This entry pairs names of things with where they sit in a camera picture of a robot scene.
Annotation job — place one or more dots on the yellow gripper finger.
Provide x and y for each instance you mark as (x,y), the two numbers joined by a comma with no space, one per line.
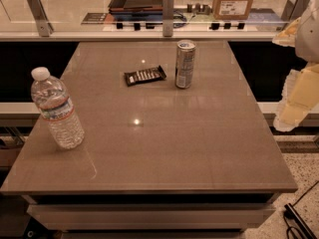
(286,38)
(300,95)

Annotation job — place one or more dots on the silver Red Bull can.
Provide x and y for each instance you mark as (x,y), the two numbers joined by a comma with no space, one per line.
(185,55)

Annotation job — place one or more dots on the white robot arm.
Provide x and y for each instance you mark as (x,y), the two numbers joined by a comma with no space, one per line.
(307,36)

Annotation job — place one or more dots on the clear plastic water bottle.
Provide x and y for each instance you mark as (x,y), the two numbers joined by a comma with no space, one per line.
(55,105)

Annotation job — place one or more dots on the cardboard box with label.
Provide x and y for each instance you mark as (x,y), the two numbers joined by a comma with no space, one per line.
(231,9)

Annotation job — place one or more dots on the black device on floor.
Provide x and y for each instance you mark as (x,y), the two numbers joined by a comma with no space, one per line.
(291,213)

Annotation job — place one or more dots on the dark chocolate bar wrapper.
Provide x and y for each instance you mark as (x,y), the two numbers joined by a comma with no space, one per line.
(145,76)

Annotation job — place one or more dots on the right metal glass bracket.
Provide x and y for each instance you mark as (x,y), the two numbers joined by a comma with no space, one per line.
(294,9)

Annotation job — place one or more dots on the metal glass bracket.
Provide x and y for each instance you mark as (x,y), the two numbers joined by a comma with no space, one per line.
(167,18)
(294,9)
(43,24)

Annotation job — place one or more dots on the middle metal glass bracket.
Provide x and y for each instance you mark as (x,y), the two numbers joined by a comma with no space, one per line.
(167,18)

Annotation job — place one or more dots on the left metal glass bracket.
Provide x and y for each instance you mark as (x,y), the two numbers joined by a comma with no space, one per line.
(43,24)

